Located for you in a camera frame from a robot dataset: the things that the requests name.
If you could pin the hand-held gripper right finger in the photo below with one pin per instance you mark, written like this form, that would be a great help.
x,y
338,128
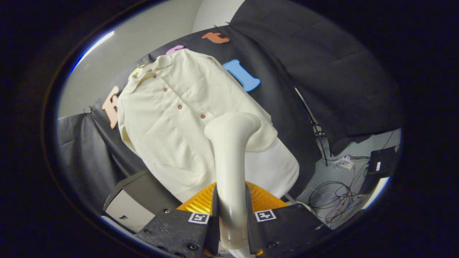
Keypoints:
x,y
287,229

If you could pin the grey top white cabinet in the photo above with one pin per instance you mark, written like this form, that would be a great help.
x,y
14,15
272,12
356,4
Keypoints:
x,y
143,190

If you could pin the black backdrop clip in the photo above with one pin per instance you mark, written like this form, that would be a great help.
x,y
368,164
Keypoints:
x,y
89,109
220,25

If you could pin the white garment steamer head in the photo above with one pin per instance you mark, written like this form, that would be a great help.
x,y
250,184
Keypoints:
x,y
231,165

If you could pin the cream button-up shirt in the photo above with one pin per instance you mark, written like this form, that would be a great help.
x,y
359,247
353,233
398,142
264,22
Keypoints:
x,y
172,136

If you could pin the black backdrop stand pole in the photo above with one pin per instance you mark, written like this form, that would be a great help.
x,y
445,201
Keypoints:
x,y
315,129

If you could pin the black backdrop cloth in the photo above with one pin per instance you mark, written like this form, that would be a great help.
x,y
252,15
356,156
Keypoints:
x,y
322,71

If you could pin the white garment form stand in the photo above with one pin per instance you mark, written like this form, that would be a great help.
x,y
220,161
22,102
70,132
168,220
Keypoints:
x,y
272,168

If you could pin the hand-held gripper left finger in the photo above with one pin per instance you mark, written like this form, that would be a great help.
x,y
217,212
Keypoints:
x,y
172,229

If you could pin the black electronics box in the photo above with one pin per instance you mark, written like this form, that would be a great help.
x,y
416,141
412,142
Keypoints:
x,y
382,163

